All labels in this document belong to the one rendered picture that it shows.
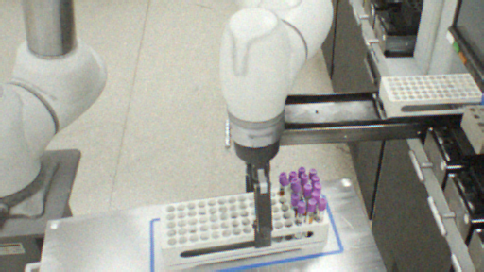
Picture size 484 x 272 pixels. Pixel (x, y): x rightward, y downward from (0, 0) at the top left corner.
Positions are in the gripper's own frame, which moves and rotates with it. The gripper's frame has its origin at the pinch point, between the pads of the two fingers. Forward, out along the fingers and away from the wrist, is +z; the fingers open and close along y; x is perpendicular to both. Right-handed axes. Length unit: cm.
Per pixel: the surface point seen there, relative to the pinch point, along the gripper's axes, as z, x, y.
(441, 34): -5, 56, -47
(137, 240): 5.3, -22.0, -2.8
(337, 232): 5.4, 14.7, 2.6
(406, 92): 1, 41, -32
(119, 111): 87, -43, -146
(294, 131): 7.3, 13.2, -29.4
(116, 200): 87, -42, -91
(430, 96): 1, 47, -29
